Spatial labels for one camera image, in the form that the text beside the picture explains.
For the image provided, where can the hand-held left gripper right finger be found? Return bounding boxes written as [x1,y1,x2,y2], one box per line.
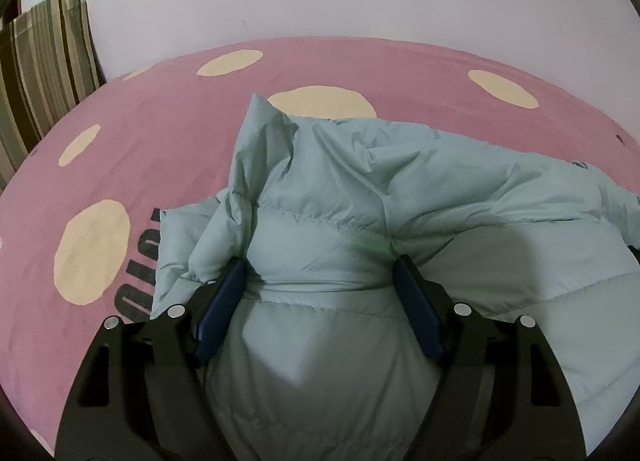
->
[392,255,589,461]

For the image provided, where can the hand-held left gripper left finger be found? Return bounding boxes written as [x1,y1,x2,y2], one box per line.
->
[54,257,247,461]

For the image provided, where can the light blue puffer jacket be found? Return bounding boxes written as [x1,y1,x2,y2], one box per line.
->
[150,91,640,461]

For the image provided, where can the pink polka dot bed sheet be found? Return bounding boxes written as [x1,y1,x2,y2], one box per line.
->
[0,36,640,457]

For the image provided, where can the striped cushion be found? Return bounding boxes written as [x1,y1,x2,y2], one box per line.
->
[0,0,107,192]

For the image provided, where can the brown wooden frame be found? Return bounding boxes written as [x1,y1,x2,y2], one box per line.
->
[2,0,24,28]

